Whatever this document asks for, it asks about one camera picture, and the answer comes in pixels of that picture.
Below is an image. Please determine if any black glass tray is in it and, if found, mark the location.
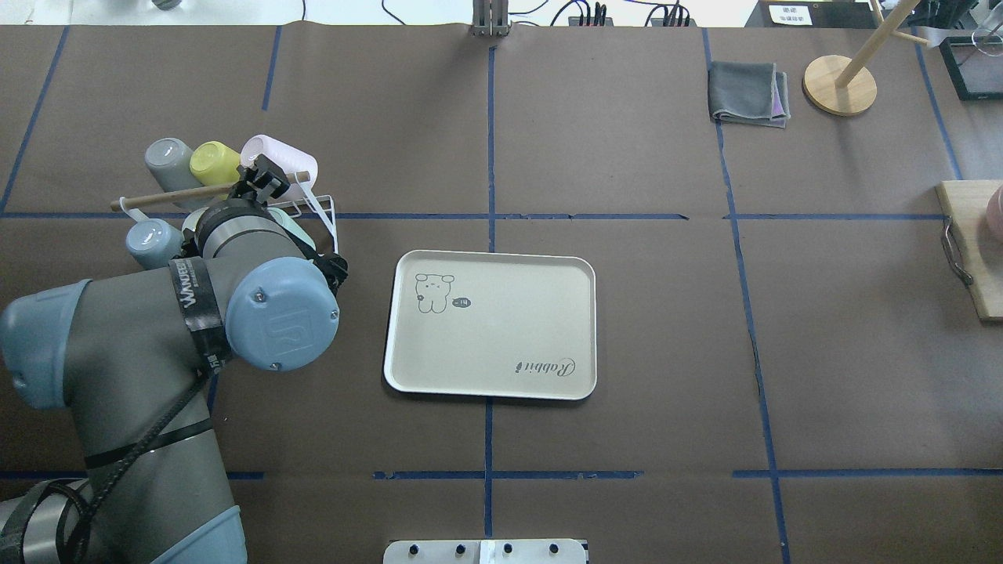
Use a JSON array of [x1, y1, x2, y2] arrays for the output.
[[940, 37, 1002, 101]]

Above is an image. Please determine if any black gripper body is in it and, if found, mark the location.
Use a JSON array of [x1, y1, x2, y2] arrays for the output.
[[229, 154, 291, 206]]

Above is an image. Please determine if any black power strip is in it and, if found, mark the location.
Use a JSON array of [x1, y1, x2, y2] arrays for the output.
[[567, 1, 615, 27]]

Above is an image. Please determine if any wooden mug tree stand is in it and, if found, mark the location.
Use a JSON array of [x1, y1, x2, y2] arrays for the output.
[[802, 1, 929, 117]]

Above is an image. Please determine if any pink ice bowl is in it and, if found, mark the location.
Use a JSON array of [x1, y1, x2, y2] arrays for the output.
[[984, 185, 1003, 243]]

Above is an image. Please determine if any cream cup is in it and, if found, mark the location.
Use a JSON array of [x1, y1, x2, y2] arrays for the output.
[[182, 207, 207, 238]]

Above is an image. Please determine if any metal cutting board handle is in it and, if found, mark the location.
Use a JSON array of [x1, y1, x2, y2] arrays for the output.
[[940, 215, 974, 287]]

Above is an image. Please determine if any light blue cup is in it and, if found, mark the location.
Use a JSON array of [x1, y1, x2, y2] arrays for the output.
[[125, 219, 185, 270]]

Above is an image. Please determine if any aluminium frame post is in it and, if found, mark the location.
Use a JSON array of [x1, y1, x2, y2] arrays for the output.
[[470, 0, 511, 37]]

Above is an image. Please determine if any wooden rack rod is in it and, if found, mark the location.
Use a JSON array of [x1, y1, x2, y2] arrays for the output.
[[110, 172, 313, 213]]

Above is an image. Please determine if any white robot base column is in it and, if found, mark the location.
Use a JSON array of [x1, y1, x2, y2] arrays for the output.
[[382, 538, 590, 563]]

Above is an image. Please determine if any grey cup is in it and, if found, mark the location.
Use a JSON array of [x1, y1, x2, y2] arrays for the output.
[[144, 138, 204, 193]]

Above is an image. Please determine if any yellow cup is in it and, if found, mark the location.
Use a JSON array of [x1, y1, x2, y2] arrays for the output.
[[189, 140, 241, 186]]

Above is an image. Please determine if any cream rabbit tray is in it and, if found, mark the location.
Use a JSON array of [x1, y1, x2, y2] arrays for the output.
[[384, 250, 598, 401]]

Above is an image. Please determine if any wooden cutting board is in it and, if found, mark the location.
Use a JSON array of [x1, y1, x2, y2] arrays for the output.
[[936, 179, 1002, 322]]

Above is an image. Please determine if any folded grey cloth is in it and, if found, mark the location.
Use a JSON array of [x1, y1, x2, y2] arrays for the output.
[[707, 60, 791, 128]]

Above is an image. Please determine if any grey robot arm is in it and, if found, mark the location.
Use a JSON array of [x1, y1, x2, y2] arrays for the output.
[[2, 154, 347, 563]]

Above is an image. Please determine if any green cup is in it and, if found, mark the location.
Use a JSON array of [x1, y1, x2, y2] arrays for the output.
[[268, 208, 317, 251]]

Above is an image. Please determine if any pink cup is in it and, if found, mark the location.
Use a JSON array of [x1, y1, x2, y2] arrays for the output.
[[239, 133, 318, 201]]

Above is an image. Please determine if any white wire cup rack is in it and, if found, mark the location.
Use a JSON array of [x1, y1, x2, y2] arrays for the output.
[[125, 190, 338, 251]]

